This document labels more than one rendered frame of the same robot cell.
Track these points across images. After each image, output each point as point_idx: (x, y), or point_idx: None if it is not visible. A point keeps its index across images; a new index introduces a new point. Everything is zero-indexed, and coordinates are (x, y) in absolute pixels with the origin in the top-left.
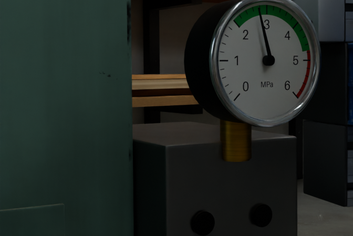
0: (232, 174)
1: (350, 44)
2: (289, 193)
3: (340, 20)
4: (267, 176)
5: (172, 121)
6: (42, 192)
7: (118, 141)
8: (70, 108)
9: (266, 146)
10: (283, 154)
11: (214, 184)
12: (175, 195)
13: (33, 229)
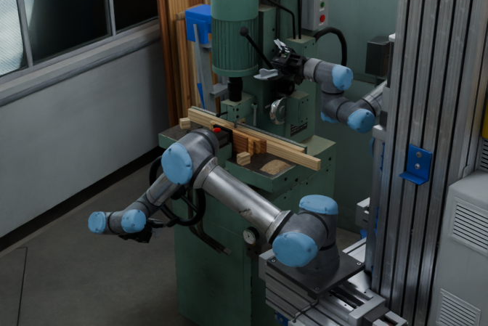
0: (253, 245)
1: (361, 229)
2: (260, 252)
3: (360, 221)
4: (257, 248)
5: None
6: (241, 234)
7: None
8: (244, 227)
9: (257, 245)
10: (259, 247)
11: (250, 245)
12: (246, 244)
13: (240, 238)
